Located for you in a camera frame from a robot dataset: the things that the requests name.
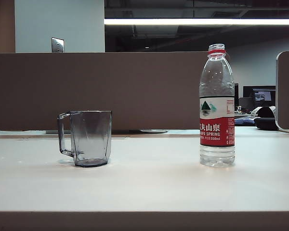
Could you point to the clear mineral water bottle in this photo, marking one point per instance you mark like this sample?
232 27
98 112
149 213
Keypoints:
216 134

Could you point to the clear grey octagonal mug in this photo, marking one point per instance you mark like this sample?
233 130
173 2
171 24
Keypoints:
91 139

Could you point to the large brown desk partition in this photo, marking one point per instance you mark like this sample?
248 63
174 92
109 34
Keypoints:
135 91

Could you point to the dark slim monitor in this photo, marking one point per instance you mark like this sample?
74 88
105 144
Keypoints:
236 95

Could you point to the long ceiling light strip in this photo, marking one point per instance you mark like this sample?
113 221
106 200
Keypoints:
173 21

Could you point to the blue cloth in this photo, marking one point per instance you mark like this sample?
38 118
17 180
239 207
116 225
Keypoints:
244 120

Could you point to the dark office chair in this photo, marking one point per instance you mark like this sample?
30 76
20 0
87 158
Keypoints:
246 103

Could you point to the black computer monitor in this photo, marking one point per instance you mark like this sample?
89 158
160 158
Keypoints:
262 92

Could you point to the black oval case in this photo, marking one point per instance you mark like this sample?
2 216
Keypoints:
266 124

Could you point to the grey oval base plate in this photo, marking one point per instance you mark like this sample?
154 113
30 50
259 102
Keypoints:
154 131

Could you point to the metal wall outlet plate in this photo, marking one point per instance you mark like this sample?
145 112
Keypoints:
57 44

